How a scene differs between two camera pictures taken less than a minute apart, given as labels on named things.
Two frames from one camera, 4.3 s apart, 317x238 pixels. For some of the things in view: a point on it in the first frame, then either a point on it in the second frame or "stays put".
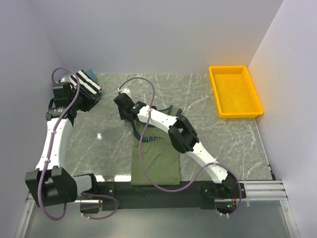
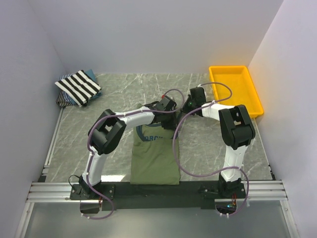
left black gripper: [90, 100] to [173, 124]
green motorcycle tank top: [155, 159] stays put
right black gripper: [123, 116] to [184, 108]
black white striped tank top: [85, 81] stays put
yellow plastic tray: [235, 93] stays put
